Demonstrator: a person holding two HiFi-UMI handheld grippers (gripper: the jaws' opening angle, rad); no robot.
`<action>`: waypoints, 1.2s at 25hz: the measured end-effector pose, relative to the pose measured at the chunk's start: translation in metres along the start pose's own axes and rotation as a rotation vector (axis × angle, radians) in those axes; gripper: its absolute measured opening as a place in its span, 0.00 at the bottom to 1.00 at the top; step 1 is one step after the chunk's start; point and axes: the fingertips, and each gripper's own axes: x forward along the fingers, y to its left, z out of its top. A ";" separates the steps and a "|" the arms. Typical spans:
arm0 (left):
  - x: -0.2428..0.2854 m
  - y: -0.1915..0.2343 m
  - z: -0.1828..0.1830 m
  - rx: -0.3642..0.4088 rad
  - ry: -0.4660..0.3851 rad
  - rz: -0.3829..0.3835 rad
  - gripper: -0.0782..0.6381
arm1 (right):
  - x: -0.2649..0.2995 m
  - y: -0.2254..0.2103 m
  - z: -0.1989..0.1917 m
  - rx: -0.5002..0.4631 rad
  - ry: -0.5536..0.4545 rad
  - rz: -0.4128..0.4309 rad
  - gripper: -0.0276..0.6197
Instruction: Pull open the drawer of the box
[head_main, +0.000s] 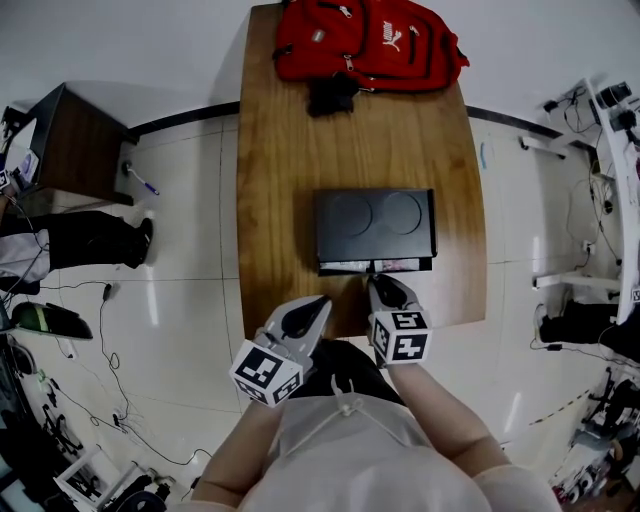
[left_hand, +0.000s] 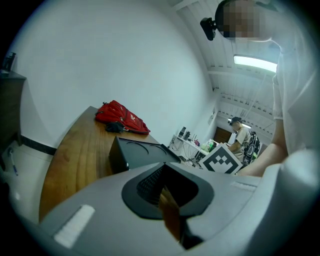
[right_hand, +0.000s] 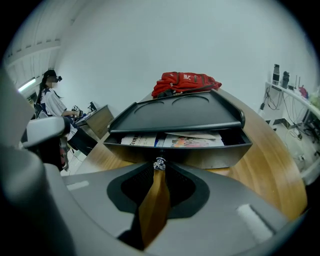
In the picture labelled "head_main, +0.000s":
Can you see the black desk gadget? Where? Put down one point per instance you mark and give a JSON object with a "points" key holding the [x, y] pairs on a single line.
{"points": [[626, 120]]}

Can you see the teal strip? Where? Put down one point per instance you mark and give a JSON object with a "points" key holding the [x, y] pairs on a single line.
{"points": [[483, 155]]}

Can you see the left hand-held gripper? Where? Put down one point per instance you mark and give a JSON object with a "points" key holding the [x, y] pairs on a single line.
{"points": [[265, 372]]}

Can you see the wooden table with metal legs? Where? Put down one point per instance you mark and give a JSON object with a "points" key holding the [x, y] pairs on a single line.
{"points": [[280, 175]]}

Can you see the red backpack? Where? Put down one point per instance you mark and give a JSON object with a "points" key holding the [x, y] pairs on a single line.
{"points": [[370, 45]]}

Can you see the person's black trousers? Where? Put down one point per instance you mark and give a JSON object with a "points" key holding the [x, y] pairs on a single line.
{"points": [[350, 370]]}

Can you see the person's white shirt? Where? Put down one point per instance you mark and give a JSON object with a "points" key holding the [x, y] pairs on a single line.
{"points": [[370, 465]]}

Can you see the white desk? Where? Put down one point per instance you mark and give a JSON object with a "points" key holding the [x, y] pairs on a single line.
{"points": [[622, 210]]}

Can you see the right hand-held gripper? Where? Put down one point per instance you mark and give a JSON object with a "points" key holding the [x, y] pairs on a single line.
{"points": [[402, 340]]}

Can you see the black oval board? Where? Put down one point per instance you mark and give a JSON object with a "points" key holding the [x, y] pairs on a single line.
{"points": [[55, 322]]}

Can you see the person's right forearm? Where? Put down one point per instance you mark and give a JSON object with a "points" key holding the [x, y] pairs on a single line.
{"points": [[440, 415]]}

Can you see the yellow black striped tape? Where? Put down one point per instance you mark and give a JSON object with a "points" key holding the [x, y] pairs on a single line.
{"points": [[560, 407]]}

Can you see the dark wooden cabinet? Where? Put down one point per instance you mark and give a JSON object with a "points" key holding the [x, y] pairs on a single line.
{"points": [[82, 145]]}

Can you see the black cylinder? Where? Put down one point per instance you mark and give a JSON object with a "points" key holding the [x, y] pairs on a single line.
{"points": [[614, 95]]}

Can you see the blue and white box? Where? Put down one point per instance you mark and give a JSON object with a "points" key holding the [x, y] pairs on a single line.
{"points": [[29, 167]]}

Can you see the white power strip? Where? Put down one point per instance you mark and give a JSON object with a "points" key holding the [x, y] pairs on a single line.
{"points": [[120, 420]]}

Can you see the person's left forearm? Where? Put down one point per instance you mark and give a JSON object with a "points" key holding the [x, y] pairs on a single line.
{"points": [[235, 450]]}

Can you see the white metal frame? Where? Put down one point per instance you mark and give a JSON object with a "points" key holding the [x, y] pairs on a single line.
{"points": [[82, 475]]}

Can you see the black box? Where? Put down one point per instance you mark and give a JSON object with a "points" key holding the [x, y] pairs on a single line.
{"points": [[375, 225]]}

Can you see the small black pouch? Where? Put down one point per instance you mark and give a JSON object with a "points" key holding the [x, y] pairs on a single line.
{"points": [[331, 97]]}

